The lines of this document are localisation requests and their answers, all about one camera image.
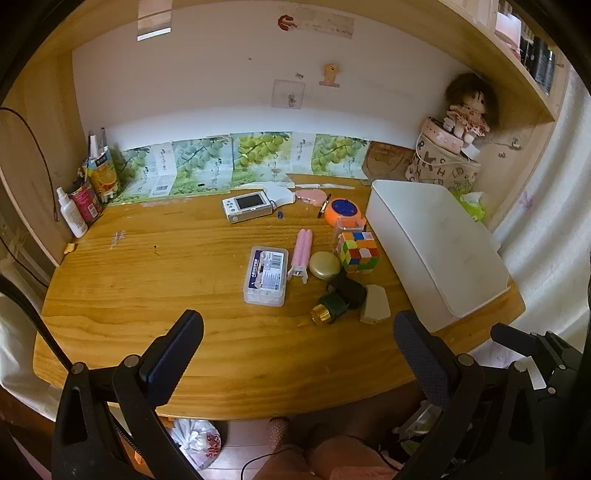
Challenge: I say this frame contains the person's pink fleece clothing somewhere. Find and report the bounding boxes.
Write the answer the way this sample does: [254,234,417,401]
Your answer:
[272,434,402,480]

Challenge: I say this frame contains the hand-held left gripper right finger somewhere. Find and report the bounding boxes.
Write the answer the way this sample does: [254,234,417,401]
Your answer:
[392,310,546,480]

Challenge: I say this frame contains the white spray bottle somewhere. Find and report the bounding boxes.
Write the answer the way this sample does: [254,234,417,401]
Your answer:
[56,187,88,238]

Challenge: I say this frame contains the pink compact brush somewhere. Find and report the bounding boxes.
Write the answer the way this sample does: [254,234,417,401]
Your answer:
[294,187,327,205]

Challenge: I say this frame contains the orange print drink carton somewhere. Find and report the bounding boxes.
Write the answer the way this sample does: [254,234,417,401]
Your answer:
[85,147,122,204]

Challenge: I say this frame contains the green bottle with gold cap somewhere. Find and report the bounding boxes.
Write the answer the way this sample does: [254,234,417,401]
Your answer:
[310,293,349,326]

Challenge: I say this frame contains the white floral curtain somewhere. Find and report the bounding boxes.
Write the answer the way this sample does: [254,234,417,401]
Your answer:
[496,69,591,365]

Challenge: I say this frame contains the letter print canvas bag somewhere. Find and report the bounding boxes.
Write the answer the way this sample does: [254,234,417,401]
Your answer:
[405,131,482,195]

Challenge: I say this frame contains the black cable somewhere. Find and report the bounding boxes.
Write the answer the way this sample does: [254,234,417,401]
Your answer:
[0,107,61,223]

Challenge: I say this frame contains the pink oval box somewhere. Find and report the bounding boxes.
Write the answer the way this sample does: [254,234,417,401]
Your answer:
[425,117,468,153]

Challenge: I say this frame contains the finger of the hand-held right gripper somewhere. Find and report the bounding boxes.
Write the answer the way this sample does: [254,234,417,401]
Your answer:
[490,323,552,358]

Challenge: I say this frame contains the black charger plug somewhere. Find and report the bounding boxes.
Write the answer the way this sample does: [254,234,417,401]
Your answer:
[327,273,368,310]

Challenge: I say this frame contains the pink shelf box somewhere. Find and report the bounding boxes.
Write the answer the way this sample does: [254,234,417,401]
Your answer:
[494,11,522,51]

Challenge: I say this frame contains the red can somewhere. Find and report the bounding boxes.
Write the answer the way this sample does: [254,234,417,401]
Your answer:
[69,181,103,226]

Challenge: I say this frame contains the white handheld game console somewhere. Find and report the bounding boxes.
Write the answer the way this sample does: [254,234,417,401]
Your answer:
[222,191,274,224]

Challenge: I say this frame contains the white plastic bag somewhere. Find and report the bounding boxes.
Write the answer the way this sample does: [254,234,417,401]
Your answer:
[166,418,222,472]

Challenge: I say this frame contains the gold round tin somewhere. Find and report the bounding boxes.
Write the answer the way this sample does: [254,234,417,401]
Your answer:
[309,250,342,280]

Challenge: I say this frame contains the beige hexagonal box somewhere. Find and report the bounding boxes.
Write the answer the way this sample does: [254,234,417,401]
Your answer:
[359,284,391,326]

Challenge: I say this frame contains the fuzzy slipper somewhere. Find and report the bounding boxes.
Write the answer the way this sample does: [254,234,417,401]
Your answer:
[269,416,291,449]

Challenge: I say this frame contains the brown haired doll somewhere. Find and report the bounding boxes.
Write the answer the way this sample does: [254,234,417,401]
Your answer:
[444,71,499,144]

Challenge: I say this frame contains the green tissue pack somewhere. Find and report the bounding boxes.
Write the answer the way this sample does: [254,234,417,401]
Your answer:
[450,188,486,223]

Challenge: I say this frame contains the row of dark books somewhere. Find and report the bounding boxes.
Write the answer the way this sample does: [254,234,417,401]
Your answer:
[519,32,557,97]

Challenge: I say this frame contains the orange round case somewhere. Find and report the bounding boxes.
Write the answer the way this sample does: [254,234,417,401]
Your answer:
[323,198,362,228]

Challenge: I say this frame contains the pale tape strip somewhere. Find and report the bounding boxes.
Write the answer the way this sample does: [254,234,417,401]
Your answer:
[293,11,356,38]

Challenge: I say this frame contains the wooden shelf unit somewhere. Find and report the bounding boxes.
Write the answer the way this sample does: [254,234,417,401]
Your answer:
[0,0,573,268]

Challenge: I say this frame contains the multicoloured puzzle cube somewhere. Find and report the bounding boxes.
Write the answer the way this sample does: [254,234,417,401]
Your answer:
[336,231,380,275]

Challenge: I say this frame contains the white plastic storage bin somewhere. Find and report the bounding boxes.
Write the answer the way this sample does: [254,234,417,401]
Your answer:
[365,179,513,332]

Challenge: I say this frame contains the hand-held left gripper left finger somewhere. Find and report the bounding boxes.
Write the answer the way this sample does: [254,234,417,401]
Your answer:
[51,309,205,480]

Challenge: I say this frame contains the white plastic strip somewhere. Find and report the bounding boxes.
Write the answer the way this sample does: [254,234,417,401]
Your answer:
[288,181,356,191]

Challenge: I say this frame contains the small clear plastic box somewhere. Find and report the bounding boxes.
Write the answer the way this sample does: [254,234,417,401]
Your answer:
[331,218,367,247]

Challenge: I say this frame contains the brown cardboard sheet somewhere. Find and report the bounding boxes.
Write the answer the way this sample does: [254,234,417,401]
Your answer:
[365,142,416,182]

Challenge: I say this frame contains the clear square wall hook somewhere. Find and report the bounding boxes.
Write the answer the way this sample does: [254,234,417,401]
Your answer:
[271,78,305,109]

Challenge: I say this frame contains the clear labelled plastic box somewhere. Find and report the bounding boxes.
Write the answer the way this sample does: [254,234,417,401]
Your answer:
[243,246,291,306]

